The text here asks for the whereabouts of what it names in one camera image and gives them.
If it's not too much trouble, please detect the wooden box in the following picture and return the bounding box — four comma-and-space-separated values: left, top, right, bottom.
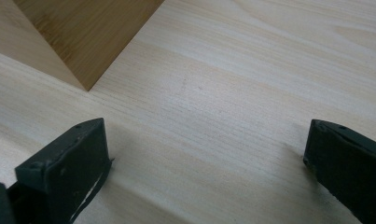
0, 0, 165, 92

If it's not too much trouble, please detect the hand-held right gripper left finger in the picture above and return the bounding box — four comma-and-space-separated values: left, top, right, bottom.
7, 118, 115, 224

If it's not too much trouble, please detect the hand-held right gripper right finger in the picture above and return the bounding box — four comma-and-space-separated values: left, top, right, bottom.
302, 119, 376, 224

